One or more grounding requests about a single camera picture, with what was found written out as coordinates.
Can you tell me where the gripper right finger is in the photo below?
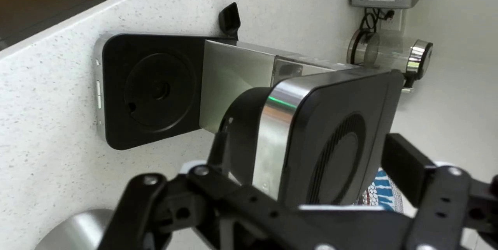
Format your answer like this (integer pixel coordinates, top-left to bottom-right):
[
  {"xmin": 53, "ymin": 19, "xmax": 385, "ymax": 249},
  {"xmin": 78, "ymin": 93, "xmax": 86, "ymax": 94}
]
[{"xmin": 381, "ymin": 133, "xmax": 498, "ymax": 250}]

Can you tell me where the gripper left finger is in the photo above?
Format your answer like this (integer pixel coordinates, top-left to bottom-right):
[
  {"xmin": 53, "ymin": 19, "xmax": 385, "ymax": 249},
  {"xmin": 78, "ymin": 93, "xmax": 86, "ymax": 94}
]
[{"xmin": 97, "ymin": 130, "xmax": 312, "ymax": 250}]

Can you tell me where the black and silver coffee machine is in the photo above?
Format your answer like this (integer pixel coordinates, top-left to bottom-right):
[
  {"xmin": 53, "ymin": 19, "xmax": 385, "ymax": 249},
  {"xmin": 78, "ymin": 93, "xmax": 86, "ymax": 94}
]
[{"xmin": 93, "ymin": 31, "xmax": 405, "ymax": 210}]

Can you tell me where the coffee machine lid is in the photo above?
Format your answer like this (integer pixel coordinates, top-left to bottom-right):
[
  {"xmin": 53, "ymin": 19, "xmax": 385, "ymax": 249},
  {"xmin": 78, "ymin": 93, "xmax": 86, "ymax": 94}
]
[{"xmin": 252, "ymin": 69, "xmax": 405, "ymax": 209}]

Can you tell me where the clear canister with chrome lid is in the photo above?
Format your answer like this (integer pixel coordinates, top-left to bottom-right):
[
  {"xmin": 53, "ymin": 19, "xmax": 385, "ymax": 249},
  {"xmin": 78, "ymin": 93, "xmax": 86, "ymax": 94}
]
[{"xmin": 346, "ymin": 29, "xmax": 434, "ymax": 89}]

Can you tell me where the blue and white patterned object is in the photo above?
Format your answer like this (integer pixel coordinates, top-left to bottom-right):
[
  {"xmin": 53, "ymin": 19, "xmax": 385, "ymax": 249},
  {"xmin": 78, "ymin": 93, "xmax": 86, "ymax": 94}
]
[{"xmin": 355, "ymin": 168, "xmax": 404, "ymax": 214}]

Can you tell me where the round silver metal object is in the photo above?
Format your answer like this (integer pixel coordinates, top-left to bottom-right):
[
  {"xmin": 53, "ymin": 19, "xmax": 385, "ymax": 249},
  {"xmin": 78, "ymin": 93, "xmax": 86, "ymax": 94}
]
[{"xmin": 34, "ymin": 208, "xmax": 117, "ymax": 250}]

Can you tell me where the small black plastic piece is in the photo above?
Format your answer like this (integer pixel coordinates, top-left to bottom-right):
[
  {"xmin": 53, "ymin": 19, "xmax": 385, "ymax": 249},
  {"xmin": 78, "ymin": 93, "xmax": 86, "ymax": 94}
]
[{"xmin": 218, "ymin": 2, "xmax": 242, "ymax": 41}]

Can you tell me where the white wall socket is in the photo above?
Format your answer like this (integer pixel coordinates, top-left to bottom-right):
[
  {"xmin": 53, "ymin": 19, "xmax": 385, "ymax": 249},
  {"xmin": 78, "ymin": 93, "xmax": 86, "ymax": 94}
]
[{"xmin": 381, "ymin": 9, "xmax": 404, "ymax": 32}]

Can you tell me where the black cable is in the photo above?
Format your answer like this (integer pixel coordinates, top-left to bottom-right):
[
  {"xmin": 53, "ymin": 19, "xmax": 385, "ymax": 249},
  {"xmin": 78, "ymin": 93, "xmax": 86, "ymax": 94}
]
[{"xmin": 359, "ymin": 7, "xmax": 394, "ymax": 33}]

